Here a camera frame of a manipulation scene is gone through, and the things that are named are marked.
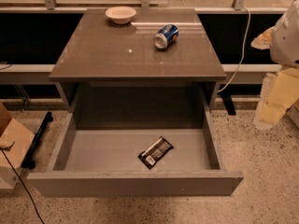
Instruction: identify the blue crushed soda can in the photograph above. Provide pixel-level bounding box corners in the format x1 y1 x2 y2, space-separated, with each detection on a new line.
153 24 178 49

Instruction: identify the black bar on floor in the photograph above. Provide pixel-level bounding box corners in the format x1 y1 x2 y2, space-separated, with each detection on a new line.
21 111 53 169

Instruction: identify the grey open top drawer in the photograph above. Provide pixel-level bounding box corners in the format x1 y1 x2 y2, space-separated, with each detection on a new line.
26 87 245 199

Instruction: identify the cardboard box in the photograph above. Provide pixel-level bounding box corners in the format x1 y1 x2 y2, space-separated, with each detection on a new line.
0 104 35 168

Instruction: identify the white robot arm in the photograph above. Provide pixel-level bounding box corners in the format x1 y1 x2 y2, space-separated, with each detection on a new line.
251 0 299 130

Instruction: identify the grey cabinet with counter top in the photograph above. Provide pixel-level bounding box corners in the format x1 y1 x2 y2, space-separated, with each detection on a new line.
50 9 225 130

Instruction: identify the black rxbar chocolate wrapper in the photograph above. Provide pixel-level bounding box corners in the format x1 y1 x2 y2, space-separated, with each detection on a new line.
137 136 174 170

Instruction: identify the white box on floor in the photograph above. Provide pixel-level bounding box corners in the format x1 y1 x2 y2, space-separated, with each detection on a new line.
0 167 22 190

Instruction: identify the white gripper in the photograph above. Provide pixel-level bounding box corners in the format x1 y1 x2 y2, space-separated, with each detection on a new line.
251 27 299 130

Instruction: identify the white cable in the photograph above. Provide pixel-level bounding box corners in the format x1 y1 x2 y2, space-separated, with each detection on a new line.
217 7 252 94

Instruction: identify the black cable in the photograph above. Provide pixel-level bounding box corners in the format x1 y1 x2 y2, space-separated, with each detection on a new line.
0 147 46 224

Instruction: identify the white paper bowl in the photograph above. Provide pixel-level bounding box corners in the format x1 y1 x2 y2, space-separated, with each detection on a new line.
106 7 136 24

